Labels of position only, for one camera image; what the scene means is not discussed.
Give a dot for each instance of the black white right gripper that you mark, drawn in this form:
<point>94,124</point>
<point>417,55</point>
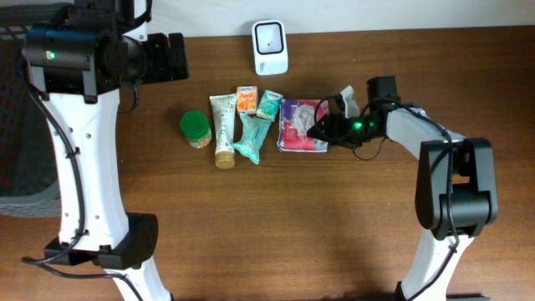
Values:
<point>334,126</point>

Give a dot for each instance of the red purple tissue pack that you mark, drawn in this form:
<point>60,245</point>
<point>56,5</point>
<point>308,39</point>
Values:
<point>296,117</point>

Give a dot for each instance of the teal tissue packet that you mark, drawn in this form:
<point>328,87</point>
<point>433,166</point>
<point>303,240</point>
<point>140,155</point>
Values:
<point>269,105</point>

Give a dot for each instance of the teal toilet tissue wipes pack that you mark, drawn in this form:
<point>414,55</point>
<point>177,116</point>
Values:
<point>254,132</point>

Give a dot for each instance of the orange tissue packet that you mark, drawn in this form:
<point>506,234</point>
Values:
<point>247,99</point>

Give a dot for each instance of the white tube gold cap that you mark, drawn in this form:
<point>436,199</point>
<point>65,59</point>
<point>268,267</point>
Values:
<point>224,111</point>

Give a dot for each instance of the green lid jar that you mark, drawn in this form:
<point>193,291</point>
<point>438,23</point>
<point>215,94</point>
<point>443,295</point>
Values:
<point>196,129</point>

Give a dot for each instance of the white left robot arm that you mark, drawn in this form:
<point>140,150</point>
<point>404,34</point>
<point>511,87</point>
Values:
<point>74,66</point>

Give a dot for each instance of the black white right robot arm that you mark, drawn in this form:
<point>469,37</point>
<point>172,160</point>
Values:
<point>455,193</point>

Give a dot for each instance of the grey plastic mesh basket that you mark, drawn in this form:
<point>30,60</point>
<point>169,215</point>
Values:
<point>29,181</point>

